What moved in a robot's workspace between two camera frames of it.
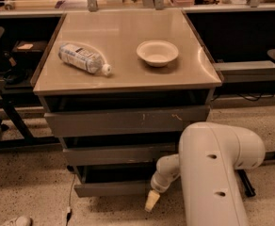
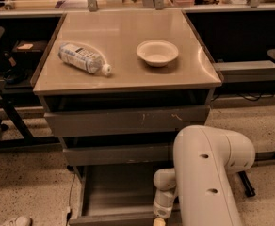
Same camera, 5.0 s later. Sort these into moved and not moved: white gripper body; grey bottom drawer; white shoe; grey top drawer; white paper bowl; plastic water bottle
Moved: white gripper body; grey bottom drawer
Not moved: grey top drawer; white paper bowl; plastic water bottle; white shoe
